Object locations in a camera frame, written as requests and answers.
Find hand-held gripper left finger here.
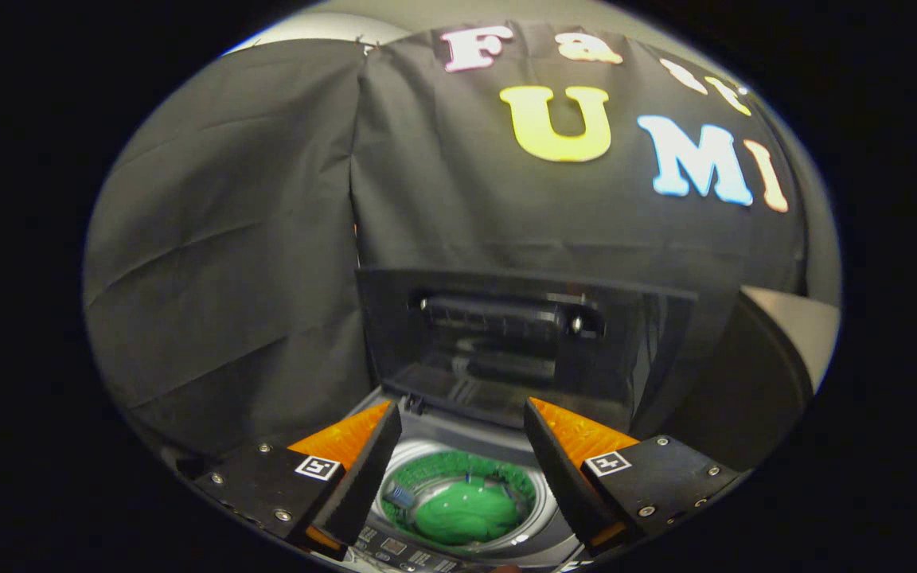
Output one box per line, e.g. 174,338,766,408
188,400,404,562

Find black backdrop cloth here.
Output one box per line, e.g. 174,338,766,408
83,20,810,461

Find green polo shirt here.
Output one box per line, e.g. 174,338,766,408
383,450,537,548

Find beige cabinet with dark frame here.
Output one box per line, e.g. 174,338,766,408
632,286,841,472

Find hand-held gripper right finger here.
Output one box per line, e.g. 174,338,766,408
522,397,748,559

